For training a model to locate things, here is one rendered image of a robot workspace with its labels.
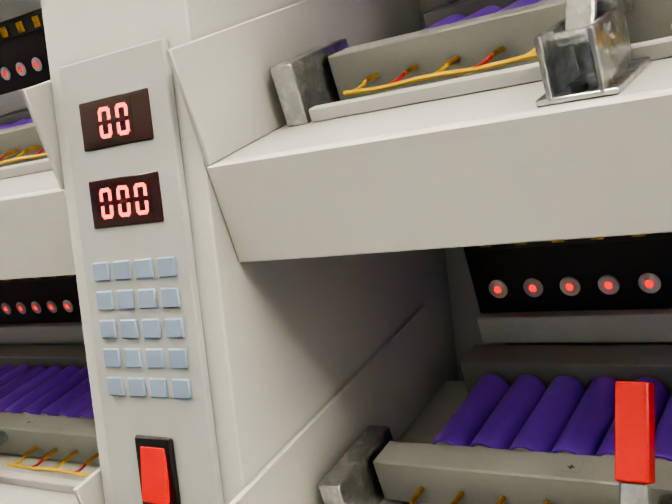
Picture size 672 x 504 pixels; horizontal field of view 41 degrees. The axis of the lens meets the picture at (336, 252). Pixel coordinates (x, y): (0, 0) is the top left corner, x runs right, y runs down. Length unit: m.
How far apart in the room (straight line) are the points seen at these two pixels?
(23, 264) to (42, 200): 0.05
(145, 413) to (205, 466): 0.04
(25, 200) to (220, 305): 0.14
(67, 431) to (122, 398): 0.16
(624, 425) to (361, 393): 0.17
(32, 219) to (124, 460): 0.13
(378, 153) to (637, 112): 0.09
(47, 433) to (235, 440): 0.23
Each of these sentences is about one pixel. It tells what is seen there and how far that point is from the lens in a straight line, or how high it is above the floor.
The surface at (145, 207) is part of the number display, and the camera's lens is 0.40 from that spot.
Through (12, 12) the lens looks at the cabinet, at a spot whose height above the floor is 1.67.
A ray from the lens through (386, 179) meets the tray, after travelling 0.33.
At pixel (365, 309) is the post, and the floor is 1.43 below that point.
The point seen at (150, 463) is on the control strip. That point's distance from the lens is 0.43.
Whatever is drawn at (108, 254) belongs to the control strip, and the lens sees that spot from 0.43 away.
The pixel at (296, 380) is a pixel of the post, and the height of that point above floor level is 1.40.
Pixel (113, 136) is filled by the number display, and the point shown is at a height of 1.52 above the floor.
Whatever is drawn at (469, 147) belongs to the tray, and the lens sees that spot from 0.31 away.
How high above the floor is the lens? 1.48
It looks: 3 degrees down
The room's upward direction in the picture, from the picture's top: 6 degrees counter-clockwise
